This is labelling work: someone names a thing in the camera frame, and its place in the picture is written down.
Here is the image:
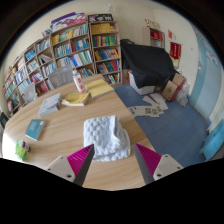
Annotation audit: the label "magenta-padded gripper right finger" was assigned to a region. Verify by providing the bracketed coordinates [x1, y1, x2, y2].
[133, 143, 184, 185]

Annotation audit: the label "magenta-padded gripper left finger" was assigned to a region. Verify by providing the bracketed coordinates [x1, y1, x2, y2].
[45, 143, 96, 187]

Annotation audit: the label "white waffle towel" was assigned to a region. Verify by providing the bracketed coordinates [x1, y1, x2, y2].
[82, 115, 131, 163]

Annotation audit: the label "paper sheets on floor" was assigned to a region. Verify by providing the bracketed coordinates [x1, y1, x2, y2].
[128, 93, 169, 118]

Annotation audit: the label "teal book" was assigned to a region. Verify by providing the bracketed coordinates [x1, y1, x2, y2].
[24, 119, 47, 142]

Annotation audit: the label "small red-labelled jar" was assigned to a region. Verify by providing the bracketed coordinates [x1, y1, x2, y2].
[18, 139, 31, 153]

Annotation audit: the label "thick yellow book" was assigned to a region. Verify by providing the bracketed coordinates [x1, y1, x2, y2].
[61, 91, 91, 108]

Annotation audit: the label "green plastic bag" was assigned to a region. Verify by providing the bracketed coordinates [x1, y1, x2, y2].
[14, 139, 28, 161]

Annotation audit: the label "grey book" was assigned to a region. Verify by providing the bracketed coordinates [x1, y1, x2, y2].
[37, 92, 63, 118]

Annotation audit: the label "white box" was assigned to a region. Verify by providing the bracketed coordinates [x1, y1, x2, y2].
[128, 70, 157, 96]

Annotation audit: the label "thin yellow book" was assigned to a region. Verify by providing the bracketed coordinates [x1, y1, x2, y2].
[85, 78, 116, 99]

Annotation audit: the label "cardboard box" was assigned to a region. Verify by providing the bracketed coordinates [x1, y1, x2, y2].
[161, 72, 188, 102]

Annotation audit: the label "clear bottle with red label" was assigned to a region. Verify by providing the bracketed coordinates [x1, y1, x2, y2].
[72, 69, 87, 94]

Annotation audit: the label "light grey chair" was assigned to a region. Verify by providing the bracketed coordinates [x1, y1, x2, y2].
[22, 81, 38, 104]

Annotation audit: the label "grey mesh office chair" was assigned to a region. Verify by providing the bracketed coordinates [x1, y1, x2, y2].
[47, 64, 75, 89]

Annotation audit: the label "dark chair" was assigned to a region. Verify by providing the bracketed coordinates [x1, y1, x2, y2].
[0, 111, 9, 131]

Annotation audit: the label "black cloth cover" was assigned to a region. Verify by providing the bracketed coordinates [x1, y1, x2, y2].
[119, 38, 179, 89]

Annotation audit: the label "wooden bookshelf unit with books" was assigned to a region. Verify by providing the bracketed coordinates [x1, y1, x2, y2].
[1, 12, 123, 114]

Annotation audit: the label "red wall banner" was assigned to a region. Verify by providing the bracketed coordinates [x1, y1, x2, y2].
[169, 41, 183, 61]

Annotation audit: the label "small wall shelf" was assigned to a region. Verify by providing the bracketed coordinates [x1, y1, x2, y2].
[143, 26, 166, 49]

